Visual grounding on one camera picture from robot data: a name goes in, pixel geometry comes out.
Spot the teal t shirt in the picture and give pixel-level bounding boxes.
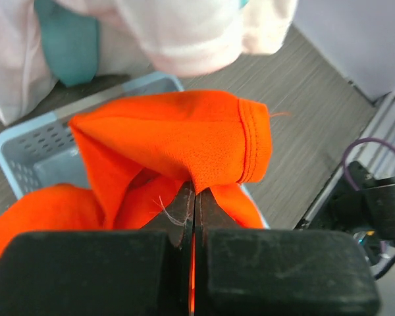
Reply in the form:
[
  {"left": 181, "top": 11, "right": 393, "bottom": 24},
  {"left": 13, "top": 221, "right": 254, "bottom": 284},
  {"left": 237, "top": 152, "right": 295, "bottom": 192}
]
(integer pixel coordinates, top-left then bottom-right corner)
[{"left": 34, "top": 1, "right": 99, "bottom": 86}]

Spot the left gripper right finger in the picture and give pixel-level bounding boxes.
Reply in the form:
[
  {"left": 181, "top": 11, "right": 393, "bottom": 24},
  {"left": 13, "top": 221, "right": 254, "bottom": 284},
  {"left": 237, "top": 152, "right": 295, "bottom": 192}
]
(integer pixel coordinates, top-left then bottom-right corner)
[{"left": 194, "top": 190, "right": 381, "bottom": 315}]

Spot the light blue plastic basket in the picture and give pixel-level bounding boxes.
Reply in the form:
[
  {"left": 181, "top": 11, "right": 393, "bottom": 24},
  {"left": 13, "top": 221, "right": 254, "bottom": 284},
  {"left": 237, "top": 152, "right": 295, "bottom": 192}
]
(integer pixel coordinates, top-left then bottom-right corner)
[{"left": 0, "top": 72, "right": 272, "bottom": 229}]

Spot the orange t shirt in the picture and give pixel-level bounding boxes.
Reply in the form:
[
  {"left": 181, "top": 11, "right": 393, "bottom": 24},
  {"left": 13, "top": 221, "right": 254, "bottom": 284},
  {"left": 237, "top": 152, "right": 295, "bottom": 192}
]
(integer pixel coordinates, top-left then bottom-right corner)
[{"left": 0, "top": 89, "right": 273, "bottom": 310}]

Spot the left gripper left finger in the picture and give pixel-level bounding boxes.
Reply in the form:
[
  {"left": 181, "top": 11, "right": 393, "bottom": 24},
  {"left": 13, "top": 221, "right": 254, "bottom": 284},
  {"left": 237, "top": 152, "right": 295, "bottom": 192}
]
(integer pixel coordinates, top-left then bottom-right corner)
[{"left": 0, "top": 183, "right": 195, "bottom": 315}]

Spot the white t shirt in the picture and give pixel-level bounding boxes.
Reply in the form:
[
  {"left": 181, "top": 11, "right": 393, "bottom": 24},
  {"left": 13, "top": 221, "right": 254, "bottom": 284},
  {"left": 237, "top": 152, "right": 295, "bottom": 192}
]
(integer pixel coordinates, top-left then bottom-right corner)
[{"left": 88, "top": 1, "right": 298, "bottom": 77}]

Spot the white shirt on pink hanger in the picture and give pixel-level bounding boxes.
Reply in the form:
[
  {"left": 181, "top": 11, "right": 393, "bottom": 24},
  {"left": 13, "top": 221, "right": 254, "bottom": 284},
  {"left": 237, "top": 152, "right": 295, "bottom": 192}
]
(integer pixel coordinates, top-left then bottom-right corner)
[{"left": 0, "top": 1, "right": 57, "bottom": 125}]

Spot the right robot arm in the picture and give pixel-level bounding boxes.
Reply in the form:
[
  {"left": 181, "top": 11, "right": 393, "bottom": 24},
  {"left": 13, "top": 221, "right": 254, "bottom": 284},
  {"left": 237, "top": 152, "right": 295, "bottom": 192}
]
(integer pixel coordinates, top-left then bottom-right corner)
[{"left": 312, "top": 161, "right": 395, "bottom": 280}]

